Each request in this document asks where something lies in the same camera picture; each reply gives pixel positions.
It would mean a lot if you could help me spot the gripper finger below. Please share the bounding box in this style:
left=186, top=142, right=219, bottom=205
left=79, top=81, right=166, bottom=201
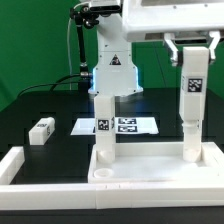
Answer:
left=208, top=31, right=221, bottom=63
left=164, top=33, right=182, bottom=66

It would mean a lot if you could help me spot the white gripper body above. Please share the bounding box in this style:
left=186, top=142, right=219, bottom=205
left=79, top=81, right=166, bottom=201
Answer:
left=122, top=0, right=224, bottom=42

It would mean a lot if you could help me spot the white desk tabletop tray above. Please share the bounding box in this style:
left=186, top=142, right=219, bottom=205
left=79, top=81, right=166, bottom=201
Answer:
left=88, top=142, right=224, bottom=183

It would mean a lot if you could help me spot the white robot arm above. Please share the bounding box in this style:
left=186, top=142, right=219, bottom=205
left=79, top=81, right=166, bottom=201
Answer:
left=75, top=0, right=224, bottom=98

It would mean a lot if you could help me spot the fiducial marker base sheet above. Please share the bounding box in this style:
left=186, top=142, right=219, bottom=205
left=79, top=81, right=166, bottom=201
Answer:
left=71, top=117, right=159, bottom=135

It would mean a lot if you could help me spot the white U-shaped obstacle fence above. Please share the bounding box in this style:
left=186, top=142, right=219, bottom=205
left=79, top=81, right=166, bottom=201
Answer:
left=0, top=147, right=224, bottom=210

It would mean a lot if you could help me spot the black camera on mount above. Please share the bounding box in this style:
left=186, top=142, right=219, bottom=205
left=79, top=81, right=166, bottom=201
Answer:
left=88, top=0, right=121, bottom=14

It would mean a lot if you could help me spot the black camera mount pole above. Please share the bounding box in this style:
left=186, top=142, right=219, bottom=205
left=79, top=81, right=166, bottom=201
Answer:
left=70, top=6, right=99, bottom=92

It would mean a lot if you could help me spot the black cable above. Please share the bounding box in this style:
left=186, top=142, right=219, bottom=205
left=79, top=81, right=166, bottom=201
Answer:
left=16, top=73, right=84, bottom=98

